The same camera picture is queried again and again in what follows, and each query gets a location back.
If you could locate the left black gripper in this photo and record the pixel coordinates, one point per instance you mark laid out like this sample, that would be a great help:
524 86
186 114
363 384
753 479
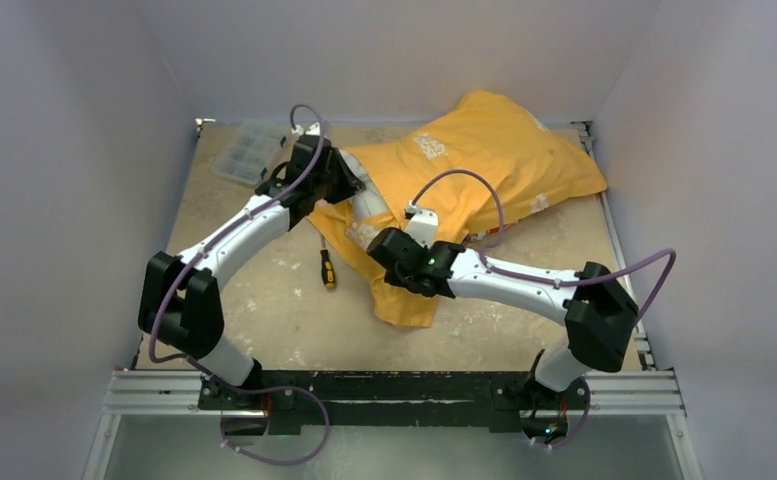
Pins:
349 184

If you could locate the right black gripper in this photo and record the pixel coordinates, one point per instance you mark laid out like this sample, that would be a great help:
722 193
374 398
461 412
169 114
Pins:
387 248

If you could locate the white pillow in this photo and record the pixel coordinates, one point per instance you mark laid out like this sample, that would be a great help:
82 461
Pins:
367 203

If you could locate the orange Mickey Mouse pillowcase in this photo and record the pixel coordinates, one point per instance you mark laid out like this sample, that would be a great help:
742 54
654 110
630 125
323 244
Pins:
486 162

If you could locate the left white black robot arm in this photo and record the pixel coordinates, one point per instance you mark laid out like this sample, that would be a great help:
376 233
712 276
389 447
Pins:
181 306

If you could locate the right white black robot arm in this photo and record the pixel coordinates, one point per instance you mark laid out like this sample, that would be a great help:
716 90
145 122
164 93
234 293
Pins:
597 313

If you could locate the yellow black screwdriver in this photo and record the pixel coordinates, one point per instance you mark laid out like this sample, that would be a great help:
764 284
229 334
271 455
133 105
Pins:
328 276

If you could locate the clear plastic organizer box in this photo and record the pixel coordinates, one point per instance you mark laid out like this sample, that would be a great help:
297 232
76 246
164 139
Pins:
251 152

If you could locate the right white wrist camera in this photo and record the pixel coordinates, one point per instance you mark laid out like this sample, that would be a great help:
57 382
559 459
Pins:
422 224

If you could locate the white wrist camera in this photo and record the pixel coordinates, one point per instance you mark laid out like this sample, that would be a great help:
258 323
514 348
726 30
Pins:
422 224
314 129

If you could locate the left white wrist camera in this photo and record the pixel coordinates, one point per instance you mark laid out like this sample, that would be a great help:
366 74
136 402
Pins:
314 129

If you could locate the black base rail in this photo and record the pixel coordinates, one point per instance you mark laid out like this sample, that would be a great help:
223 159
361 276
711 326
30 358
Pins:
499 401

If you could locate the aluminium frame profile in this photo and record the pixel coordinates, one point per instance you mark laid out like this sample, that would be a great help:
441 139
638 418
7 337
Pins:
276 310

